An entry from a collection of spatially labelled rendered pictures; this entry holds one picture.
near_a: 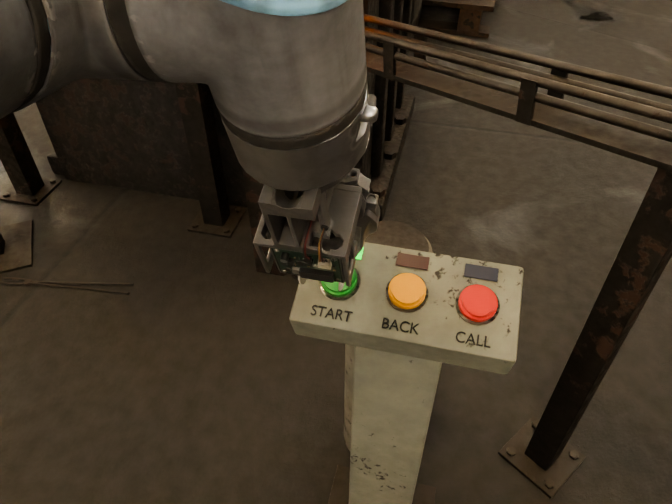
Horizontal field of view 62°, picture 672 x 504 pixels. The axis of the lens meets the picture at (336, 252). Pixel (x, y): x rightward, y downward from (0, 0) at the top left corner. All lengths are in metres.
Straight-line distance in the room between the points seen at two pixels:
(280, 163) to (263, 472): 0.90
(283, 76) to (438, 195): 1.50
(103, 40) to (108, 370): 1.13
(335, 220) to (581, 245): 1.33
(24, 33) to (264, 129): 0.12
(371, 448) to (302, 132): 0.59
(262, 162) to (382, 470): 0.62
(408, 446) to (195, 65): 0.62
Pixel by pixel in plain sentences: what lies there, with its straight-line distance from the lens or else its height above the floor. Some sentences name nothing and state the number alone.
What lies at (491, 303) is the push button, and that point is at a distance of 0.60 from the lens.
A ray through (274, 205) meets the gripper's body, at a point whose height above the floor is 0.82.
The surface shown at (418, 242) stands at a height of 0.52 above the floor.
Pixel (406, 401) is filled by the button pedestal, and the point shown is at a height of 0.45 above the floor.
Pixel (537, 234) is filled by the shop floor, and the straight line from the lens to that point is 1.69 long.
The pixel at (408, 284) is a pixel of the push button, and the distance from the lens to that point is 0.60.
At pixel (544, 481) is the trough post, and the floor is 0.01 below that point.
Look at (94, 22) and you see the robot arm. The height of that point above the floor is 0.95.
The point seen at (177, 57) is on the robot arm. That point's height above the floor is 0.93.
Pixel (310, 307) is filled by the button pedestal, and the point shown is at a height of 0.59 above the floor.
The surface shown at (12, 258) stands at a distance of 1.74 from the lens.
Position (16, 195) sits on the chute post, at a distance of 1.98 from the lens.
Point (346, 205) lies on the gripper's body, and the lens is 0.42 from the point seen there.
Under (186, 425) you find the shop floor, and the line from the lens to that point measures 1.24.
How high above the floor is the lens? 1.04
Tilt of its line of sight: 43 degrees down
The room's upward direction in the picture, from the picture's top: straight up
